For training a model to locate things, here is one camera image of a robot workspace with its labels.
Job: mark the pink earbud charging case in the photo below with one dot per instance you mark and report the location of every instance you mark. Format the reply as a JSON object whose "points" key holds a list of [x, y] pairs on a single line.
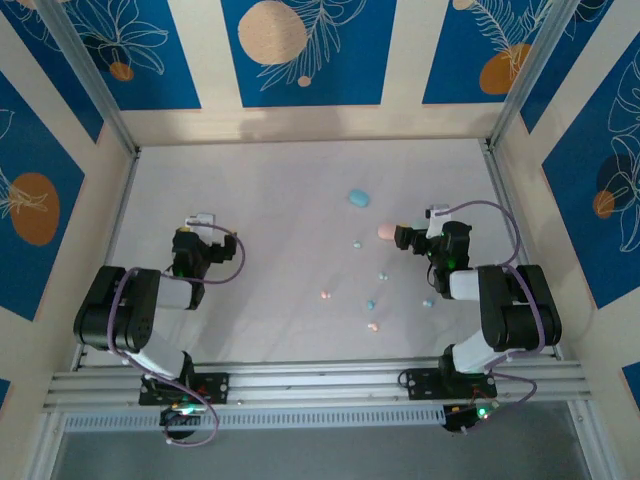
{"points": [[386, 232]]}

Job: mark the blue earbud charging case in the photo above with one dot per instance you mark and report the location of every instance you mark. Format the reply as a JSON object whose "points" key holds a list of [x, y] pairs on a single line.
{"points": [[359, 198]]}

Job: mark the pink earbud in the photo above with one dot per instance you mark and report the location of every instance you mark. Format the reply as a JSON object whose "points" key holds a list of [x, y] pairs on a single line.
{"points": [[373, 327], [325, 295]]}

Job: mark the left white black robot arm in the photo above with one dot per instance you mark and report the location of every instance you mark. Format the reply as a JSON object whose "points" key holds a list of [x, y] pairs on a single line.
{"points": [[125, 310]]}

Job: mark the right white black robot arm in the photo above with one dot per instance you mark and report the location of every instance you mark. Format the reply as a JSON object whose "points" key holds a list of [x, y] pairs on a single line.
{"points": [[520, 310]]}

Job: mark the blue poster with lily drawing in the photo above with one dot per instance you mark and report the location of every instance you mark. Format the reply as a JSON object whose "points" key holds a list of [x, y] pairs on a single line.
{"points": [[170, 75], [575, 225]]}

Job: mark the aluminium mounting beam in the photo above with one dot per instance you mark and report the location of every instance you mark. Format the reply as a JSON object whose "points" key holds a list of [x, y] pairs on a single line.
{"points": [[310, 385]]}

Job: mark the blue poster with fern drawing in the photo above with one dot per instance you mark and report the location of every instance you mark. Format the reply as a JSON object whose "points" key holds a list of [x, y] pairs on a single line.
{"points": [[450, 60]]}

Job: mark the blue poster with beige circle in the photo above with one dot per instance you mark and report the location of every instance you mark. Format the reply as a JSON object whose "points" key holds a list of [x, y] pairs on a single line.
{"points": [[350, 50]]}

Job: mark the blue poster with orange circle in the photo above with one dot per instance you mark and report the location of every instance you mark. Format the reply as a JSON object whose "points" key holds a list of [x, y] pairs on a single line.
{"points": [[30, 150]]}

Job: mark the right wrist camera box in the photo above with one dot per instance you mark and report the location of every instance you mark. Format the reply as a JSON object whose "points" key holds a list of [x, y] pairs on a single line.
{"points": [[436, 220]]}

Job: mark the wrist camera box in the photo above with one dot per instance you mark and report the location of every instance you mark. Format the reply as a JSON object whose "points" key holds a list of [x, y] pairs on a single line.
{"points": [[436, 220], [202, 221]]}

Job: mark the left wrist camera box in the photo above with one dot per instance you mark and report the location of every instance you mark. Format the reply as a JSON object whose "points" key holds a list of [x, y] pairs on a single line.
{"points": [[202, 221]]}

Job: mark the aluminium side rail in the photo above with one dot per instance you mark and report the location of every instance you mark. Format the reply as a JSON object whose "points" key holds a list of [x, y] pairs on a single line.
{"points": [[120, 215], [500, 185]]}

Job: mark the aluminium frame post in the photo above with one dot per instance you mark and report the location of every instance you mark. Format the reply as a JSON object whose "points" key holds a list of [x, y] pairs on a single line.
{"points": [[90, 75], [535, 65]]}

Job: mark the blue floral wall poster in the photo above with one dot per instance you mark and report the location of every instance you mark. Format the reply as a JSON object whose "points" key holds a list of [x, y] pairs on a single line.
{"points": [[592, 12], [62, 75]]}

